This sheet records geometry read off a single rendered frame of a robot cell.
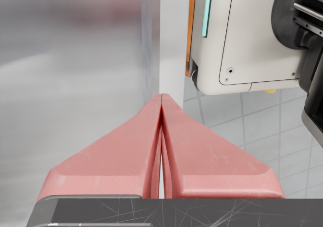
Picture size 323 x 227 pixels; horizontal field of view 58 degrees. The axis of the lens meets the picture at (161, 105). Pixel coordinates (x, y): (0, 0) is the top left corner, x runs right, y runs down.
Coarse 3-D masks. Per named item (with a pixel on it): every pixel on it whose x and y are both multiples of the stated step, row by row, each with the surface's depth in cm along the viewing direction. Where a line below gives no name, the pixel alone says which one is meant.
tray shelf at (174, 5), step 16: (176, 0) 17; (160, 16) 18; (176, 16) 18; (160, 32) 18; (176, 32) 18; (160, 48) 19; (176, 48) 19; (160, 64) 19; (176, 64) 20; (160, 80) 20; (176, 80) 20; (176, 96) 21; (160, 176) 25; (160, 192) 27
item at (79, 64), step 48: (0, 0) 15; (48, 0) 15; (96, 0) 16; (144, 0) 15; (0, 48) 16; (48, 48) 17; (96, 48) 17; (144, 48) 17; (0, 96) 18; (48, 96) 19; (96, 96) 19; (144, 96) 20; (0, 144) 20; (48, 144) 21; (0, 192) 22
